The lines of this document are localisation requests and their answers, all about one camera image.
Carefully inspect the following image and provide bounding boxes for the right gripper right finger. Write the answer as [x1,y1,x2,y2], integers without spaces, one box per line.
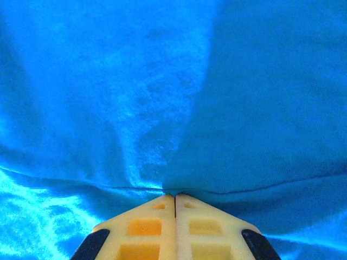
[175,193,282,260]

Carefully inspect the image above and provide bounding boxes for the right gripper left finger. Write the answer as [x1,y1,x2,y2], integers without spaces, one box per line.
[70,194,177,260]

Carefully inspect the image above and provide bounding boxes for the blue t-shirt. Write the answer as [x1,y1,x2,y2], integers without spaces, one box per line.
[0,0,347,260]

